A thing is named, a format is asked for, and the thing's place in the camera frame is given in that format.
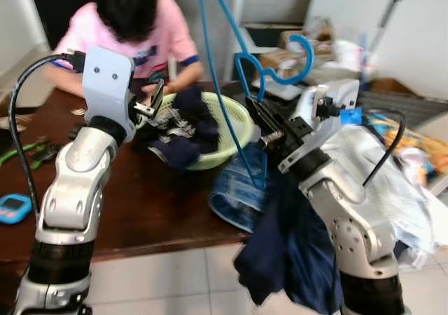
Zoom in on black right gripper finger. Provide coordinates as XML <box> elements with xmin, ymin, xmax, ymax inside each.
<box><xmin>249</xmin><ymin>95</ymin><xmax>291</xmax><ymax>130</ymax></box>
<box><xmin>245</xmin><ymin>104</ymin><xmax>279</xmax><ymax>148</ymax></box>

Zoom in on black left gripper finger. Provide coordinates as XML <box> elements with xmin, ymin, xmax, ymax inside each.
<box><xmin>149</xmin><ymin>78</ymin><xmax>167</xmax><ymax>114</ymax></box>

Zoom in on blue plastic clothes hanger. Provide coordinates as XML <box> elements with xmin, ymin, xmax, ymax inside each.
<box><xmin>196</xmin><ymin>0</ymin><xmax>316</xmax><ymax>193</ymax></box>

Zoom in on light green plastic basket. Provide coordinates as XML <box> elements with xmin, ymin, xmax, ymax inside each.
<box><xmin>135</xmin><ymin>91</ymin><xmax>256</xmax><ymax>172</ymax></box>

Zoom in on blue tape tag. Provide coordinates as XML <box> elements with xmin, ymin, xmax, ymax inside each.
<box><xmin>341</xmin><ymin>106</ymin><xmax>363</xmax><ymax>125</ymax></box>

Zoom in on blue jeans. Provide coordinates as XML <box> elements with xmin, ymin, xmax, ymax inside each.
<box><xmin>209</xmin><ymin>141</ymin><xmax>272</xmax><ymax>233</ymax></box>

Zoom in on pale plastic bag pile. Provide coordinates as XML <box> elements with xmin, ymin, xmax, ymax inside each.
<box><xmin>304</xmin><ymin>17</ymin><xmax>368</xmax><ymax>85</ymax></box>

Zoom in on person in pink shirt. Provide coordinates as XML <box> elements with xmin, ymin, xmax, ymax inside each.
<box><xmin>43</xmin><ymin>0</ymin><xmax>205</xmax><ymax>100</ymax></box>

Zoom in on white pole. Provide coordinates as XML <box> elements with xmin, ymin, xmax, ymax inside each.
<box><xmin>364</xmin><ymin>0</ymin><xmax>415</xmax><ymax>58</ymax></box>
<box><xmin>223</xmin><ymin>0</ymin><xmax>247</xmax><ymax>83</ymax></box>

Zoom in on navy blue garment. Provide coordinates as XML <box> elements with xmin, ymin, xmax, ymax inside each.
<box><xmin>233</xmin><ymin>164</ymin><xmax>345</xmax><ymax>314</ymax></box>

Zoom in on white garment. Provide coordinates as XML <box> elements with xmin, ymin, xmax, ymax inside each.
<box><xmin>325</xmin><ymin>122</ymin><xmax>448</xmax><ymax>268</ymax></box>

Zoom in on orange blue patterned cloth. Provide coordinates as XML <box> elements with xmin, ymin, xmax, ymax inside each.
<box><xmin>364</xmin><ymin>112</ymin><xmax>448</xmax><ymax>184</ymax></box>

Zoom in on small blue handheld device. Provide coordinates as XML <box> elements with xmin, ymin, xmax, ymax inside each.
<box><xmin>0</xmin><ymin>194</ymin><xmax>33</xmax><ymax>225</ymax></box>

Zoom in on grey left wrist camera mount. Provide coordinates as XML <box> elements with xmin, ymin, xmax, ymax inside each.
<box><xmin>80</xmin><ymin>45</ymin><xmax>137</xmax><ymax>132</ymax></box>

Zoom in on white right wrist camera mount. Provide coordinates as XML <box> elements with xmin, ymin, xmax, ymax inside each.
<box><xmin>279</xmin><ymin>79</ymin><xmax>363</xmax><ymax>176</ymax></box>

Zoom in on green handled tool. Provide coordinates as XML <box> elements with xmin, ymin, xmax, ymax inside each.
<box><xmin>0</xmin><ymin>139</ymin><xmax>51</xmax><ymax>167</ymax></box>

